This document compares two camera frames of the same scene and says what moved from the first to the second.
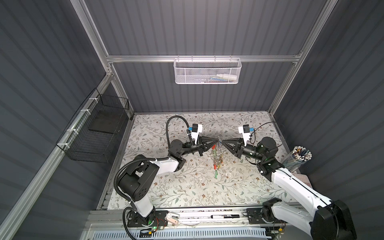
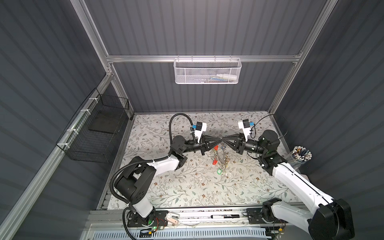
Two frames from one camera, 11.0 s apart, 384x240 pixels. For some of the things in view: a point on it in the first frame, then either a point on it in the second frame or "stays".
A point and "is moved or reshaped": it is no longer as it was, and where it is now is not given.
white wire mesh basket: x=207 y=71 stays
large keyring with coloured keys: x=218 y=156 is moved or reshaped
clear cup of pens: x=298 y=155 stays
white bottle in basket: x=229 y=77 stays
